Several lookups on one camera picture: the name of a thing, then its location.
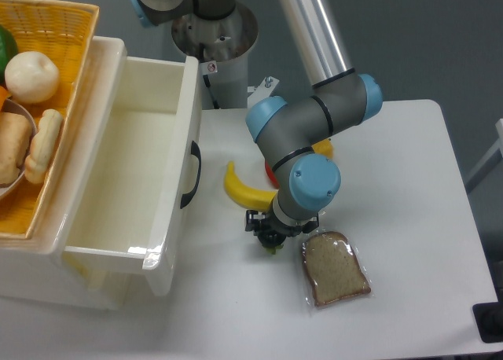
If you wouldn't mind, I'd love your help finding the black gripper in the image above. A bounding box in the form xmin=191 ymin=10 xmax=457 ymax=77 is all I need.
xmin=244 ymin=210 xmax=319 ymax=237

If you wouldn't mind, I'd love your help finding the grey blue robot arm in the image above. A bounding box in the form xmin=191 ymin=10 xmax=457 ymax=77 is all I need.
xmin=131 ymin=0 xmax=383 ymax=247

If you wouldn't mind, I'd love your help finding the yellow banana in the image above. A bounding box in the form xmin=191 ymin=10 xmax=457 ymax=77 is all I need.
xmin=223 ymin=161 xmax=276 ymax=211

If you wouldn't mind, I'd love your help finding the red bell pepper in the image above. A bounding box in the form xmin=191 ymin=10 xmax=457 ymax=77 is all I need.
xmin=264 ymin=161 xmax=279 ymax=189

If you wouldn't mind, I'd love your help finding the bagged bread slice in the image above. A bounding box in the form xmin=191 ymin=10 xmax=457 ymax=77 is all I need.
xmin=295 ymin=209 xmax=375 ymax=314

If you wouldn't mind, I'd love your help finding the yellow bell pepper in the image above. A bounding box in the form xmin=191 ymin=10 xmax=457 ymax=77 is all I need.
xmin=312 ymin=138 xmax=334 ymax=159

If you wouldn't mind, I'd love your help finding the white open drawer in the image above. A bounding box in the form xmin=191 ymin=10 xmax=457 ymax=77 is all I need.
xmin=65 ymin=57 xmax=202 ymax=296

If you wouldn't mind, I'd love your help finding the black device at edge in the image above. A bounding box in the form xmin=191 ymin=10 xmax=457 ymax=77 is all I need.
xmin=472 ymin=302 xmax=502 ymax=343

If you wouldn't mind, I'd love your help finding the beige braided bread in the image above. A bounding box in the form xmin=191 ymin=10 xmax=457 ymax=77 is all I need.
xmin=24 ymin=109 xmax=63 ymax=185

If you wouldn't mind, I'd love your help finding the white drawer cabinet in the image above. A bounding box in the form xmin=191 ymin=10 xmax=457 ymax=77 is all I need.
xmin=1 ymin=36 xmax=130 ymax=310

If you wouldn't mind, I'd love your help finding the tan bread roll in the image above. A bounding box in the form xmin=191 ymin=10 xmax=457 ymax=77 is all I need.
xmin=0 ymin=112 xmax=32 ymax=186

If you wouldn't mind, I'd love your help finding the yellow wicker basket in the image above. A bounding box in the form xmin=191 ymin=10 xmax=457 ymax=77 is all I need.
xmin=1 ymin=0 xmax=99 ymax=240

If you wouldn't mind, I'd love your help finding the white round bun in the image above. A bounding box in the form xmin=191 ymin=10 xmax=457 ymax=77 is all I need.
xmin=5 ymin=51 xmax=60 ymax=104

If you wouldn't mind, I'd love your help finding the grey bowl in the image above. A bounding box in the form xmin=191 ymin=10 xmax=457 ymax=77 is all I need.
xmin=1 ymin=99 xmax=36 ymax=200

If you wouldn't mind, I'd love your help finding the orange fruit piece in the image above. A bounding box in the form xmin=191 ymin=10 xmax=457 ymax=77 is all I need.
xmin=0 ymin=86 xmax=12 ymax=110

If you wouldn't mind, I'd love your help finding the green pepper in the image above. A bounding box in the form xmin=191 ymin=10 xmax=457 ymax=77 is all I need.
xmin=0 ymin=26 xmax=18 ymax=85

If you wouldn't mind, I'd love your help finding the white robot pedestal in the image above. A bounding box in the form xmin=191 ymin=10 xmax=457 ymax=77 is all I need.
xmin=171 ymin=2 xmax=280 ymax=109

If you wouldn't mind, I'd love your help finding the white frame at right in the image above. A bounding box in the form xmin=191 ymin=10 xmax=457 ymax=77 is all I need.
xmin=464 ymin=119 xmax=502 ymax=194

